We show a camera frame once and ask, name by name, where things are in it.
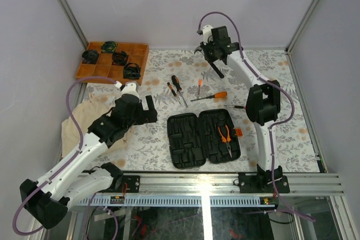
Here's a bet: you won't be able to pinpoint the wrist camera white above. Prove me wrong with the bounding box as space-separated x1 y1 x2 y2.
202 25 213 45
120 81 139 96

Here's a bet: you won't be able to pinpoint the large black orange screwdriver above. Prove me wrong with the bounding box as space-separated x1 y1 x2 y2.
171 75 188 108

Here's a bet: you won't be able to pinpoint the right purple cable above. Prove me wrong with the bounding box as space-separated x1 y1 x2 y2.
196 11 295 173

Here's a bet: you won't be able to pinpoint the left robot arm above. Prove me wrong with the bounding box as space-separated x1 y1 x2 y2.
20 94 158 229

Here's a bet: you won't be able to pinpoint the orange handled long-nose pliers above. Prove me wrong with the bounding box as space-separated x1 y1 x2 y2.
191 91 227 102

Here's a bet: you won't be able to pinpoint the precision screwdriver orange black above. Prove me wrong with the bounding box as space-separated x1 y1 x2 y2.
224 105 246 109

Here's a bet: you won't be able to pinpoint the black plastic tool case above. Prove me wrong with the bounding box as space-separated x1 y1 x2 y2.
167 108 241 169

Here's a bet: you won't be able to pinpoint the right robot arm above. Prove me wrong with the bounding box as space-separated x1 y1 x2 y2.
197 25 290 194

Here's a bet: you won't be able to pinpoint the dark rolled fabric band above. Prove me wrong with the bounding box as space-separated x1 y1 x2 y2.
123 62 141 80

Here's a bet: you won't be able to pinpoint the floral table cloth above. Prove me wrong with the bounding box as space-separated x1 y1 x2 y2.
121 50 319 173

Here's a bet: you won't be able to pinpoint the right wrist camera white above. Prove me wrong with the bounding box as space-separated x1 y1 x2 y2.
202 25 213 45

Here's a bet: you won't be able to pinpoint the dark rolled band centre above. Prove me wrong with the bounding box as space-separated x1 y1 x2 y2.
112 51 128 66

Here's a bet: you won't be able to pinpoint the cream cloth bag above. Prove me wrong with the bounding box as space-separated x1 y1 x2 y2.
61 93 133 167

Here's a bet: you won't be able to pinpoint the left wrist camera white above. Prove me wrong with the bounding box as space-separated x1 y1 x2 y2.
120 81 139 96

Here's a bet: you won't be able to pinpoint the steel claw hammer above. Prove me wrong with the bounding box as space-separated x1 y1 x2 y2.
194 45 224 79

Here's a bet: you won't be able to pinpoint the wooden compartment tray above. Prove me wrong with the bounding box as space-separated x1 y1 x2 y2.
75 42 149 85

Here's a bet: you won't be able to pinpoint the small black orange screwdriver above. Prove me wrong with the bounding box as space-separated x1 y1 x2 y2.
167 82 181 104

